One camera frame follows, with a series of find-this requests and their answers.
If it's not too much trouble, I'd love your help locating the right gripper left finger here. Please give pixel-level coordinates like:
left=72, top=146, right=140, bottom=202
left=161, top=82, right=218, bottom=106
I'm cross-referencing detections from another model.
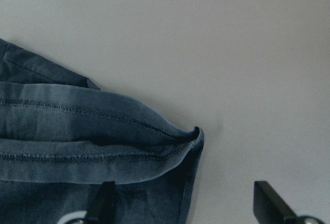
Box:
left=85, top=182, right=116, bottom=224

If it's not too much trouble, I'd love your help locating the black printed t-shirt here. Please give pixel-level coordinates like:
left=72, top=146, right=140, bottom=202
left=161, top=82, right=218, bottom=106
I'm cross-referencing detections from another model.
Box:
left=1, top=40, right=204, bottom=223

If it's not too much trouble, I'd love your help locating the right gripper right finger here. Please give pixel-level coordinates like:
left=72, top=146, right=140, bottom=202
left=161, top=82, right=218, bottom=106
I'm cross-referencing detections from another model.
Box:
left=253, top=181, right=302, bottom=224

